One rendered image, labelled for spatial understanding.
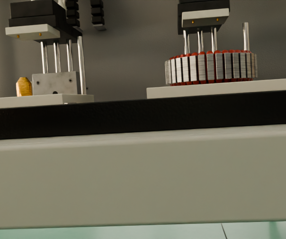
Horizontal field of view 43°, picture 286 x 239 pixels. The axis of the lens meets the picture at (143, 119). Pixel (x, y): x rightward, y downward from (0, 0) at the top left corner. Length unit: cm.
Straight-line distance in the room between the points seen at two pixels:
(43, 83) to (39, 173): 41
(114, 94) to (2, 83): 23
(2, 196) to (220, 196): 13
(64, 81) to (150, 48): 20
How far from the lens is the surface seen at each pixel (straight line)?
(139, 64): 71
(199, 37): 61
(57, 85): 61
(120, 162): 20
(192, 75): 41
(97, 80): 73
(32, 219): 22
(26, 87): 49
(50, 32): 53
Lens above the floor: 77
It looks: 3 degrees down
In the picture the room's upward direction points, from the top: 4 degrees counter-clockwise
